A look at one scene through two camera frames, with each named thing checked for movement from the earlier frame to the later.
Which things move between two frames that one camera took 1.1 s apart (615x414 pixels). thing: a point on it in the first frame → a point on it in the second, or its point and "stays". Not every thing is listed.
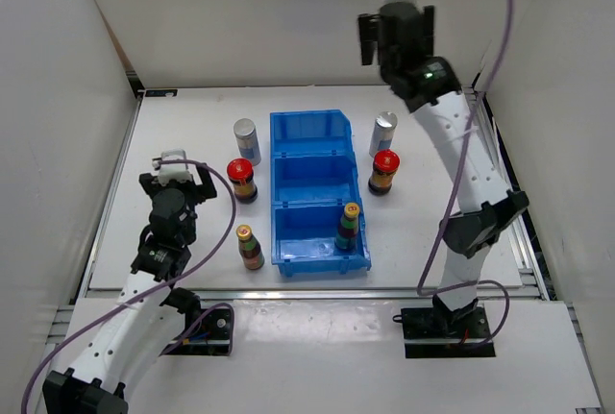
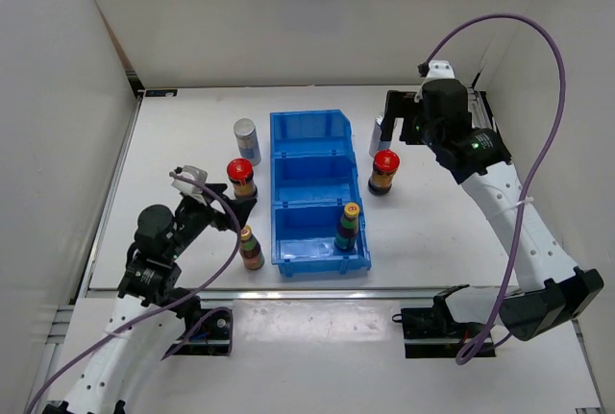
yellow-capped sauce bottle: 250,248 stays
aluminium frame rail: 334,294 stays
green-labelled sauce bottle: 348,230 stays
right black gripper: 369,37 → 398,106
